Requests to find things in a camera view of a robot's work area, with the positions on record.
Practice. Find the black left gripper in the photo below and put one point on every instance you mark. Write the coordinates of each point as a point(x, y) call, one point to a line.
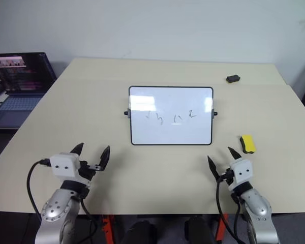
point(86, 172)

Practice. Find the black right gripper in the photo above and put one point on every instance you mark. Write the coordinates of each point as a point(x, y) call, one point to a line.
point(227, 176)

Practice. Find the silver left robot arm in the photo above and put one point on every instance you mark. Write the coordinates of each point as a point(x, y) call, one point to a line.
point(56, 208)

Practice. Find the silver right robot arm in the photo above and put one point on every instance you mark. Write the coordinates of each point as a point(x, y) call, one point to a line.
point(259, 211)

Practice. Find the yellow and black sponge eraser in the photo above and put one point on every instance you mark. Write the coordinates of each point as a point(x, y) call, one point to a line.
point(249, 143)

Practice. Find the small black object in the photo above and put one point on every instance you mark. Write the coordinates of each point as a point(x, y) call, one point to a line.
point(233, 78)

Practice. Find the dark rounded shape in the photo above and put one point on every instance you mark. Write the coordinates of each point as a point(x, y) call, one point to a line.
point(200, 230)

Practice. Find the open laptop with blue keyboard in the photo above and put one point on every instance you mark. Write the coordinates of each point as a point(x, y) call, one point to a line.
point(17, 76)

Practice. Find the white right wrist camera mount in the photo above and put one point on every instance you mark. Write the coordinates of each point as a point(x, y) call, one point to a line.
point(242, 172)

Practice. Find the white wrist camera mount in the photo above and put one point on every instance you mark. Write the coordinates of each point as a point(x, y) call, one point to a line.
point(63, 165)
point(242, 172)

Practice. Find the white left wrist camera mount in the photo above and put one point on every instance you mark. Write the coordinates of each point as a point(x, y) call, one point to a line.
point(63, 165)

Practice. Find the white board with black frame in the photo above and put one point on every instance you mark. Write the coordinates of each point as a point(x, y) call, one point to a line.
point(167, 127)

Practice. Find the red table leg bracket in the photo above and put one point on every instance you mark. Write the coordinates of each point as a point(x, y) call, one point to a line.
point(221, 226)
point(107, 227)

